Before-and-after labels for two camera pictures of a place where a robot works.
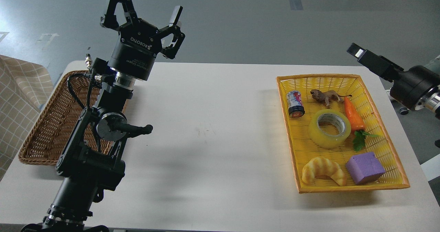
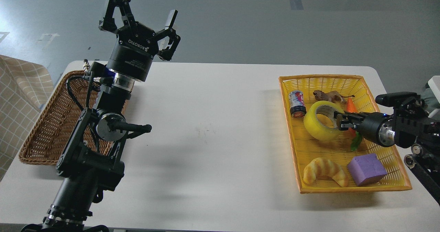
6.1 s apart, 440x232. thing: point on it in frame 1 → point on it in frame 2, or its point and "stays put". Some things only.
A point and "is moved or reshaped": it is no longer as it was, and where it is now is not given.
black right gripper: x=410 y=86 → x=376 y=127
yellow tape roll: x=325 y=141 is moved or reshaped
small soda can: x=296 y=109 stays put
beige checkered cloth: x=25 y=87 stays put
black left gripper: x=135 y=50 stays put
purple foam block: x=364 y=167 stays put
